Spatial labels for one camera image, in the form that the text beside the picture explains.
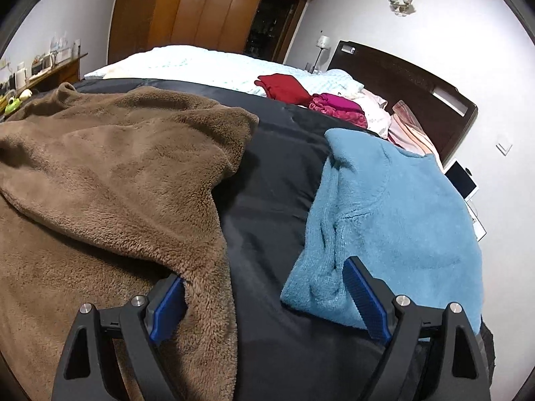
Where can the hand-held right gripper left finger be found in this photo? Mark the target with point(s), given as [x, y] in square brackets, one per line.
[167, 309]

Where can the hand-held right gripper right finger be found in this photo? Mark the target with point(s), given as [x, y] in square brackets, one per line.
[365, 300]

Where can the blue fleece garment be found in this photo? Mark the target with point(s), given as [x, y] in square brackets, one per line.
[397, 200]

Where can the brown fleece garment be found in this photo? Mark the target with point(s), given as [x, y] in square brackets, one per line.
[104, 175]

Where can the black satin bed cover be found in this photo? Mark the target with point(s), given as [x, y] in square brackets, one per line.
[271, 217]

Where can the printed paper sheet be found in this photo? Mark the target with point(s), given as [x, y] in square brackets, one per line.
[477, 219]

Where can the white framed tablet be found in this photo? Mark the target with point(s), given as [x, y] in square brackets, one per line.
[462, 179]

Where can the pink striped pillow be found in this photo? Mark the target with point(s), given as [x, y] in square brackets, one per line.
[411, 133]

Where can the magenta garment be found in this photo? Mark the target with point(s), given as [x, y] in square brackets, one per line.
[342, 106]

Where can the dark wooden headboard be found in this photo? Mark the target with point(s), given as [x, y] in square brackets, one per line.
[397, 75]

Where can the red garment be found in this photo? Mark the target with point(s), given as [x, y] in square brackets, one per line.
[284, 87]

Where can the white quilt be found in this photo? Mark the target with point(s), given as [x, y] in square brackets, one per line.
[200, 64]

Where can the green toy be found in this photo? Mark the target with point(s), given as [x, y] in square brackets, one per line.
[13, 105]

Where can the cream plush toy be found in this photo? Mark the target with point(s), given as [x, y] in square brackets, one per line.
[26, 93]

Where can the wooden sideboard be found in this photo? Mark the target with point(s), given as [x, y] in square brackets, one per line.
[62, 73]

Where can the white table lamp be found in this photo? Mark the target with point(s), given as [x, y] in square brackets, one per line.
[323, 41]

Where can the white thermos jug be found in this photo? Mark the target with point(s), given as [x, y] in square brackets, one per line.
[21, 74]

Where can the clear plastic container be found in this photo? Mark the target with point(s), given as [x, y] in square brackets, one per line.
[62, 52]

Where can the dark glass cabinet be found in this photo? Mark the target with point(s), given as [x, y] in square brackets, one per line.
[271, 25]

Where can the brown wooden wardrobe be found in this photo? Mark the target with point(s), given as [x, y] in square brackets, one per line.
[196, 8]

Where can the white wall switch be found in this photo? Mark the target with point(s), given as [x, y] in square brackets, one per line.
[504, 145]

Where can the wall lamp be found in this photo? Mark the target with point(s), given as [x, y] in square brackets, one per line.
[400, 4]

